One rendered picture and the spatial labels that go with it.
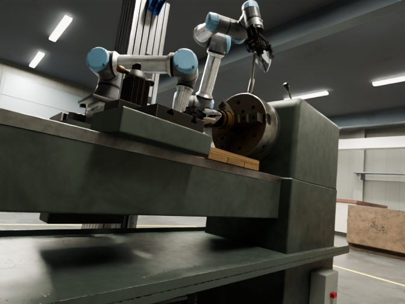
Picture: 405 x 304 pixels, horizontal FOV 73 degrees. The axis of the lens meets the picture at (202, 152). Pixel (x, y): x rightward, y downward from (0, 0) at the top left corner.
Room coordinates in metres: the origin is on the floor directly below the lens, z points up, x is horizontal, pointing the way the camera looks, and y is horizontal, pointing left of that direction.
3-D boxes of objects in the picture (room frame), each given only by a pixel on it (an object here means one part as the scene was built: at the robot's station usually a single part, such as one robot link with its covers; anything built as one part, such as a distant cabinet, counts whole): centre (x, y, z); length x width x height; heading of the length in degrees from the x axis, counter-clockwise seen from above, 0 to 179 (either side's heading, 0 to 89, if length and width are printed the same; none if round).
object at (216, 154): (1.10, 0.00, 0.89); 0.36 x 0.30 x 0.04; 46
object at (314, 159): (1.59, -0.44, 1.06); 0.59 x 0.48 x 0.39; 136
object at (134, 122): (0.88, 0.27, 0.90); 0.53 x 0.30 x 0.06; 46
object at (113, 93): (1.45, 0.55, 1.21); 0.15 x 0.15 x 0.10
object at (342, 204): (8.99, -4.50, 0.50); 2.65 x 2.15 x 1.00; 131
